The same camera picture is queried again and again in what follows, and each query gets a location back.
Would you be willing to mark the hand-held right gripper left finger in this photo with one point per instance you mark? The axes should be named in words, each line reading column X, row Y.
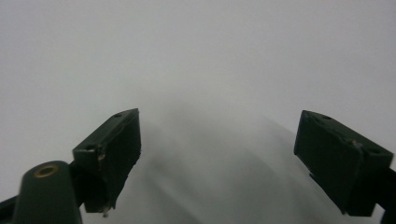
column 112, row 155

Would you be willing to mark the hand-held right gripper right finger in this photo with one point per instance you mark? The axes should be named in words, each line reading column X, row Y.
column 339, row 165

